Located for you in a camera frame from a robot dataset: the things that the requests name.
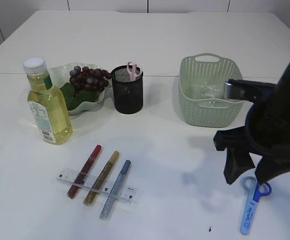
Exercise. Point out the black mesh pen holder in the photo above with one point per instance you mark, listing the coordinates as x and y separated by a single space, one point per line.
128 95

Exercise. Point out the yellow tea bottle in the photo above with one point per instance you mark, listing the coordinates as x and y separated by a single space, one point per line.
47 103

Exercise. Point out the pale green plastic basket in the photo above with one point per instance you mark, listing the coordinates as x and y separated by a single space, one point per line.
215 70

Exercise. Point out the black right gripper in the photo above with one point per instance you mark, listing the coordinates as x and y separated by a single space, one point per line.
263 144

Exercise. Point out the clear plastic sheet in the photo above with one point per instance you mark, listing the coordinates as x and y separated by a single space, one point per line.
211 95

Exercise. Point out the pink purple scissors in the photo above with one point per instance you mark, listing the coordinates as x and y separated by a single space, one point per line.
134 70

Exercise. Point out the silver glitter glue pen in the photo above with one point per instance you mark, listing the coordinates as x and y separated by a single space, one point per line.
114 191

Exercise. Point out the pale green wavy plate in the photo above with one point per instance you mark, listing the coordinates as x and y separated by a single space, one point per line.
85 105

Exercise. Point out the clear plastic ruler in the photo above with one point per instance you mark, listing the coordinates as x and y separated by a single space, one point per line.
126 194

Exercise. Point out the red glitter glue pen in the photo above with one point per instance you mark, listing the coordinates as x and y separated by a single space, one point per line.
83 172

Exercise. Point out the gold glitter glue pen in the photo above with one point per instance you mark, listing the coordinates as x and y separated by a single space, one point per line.
100 179

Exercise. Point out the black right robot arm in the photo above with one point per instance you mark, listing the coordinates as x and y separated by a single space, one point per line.
279 100

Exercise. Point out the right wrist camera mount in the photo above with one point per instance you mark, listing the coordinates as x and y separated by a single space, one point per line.
252 91

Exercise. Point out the red artificial grape bunch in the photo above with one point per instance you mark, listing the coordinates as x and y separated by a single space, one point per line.
85 85

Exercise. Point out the blue scissors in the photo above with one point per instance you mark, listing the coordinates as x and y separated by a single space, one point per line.
255 192

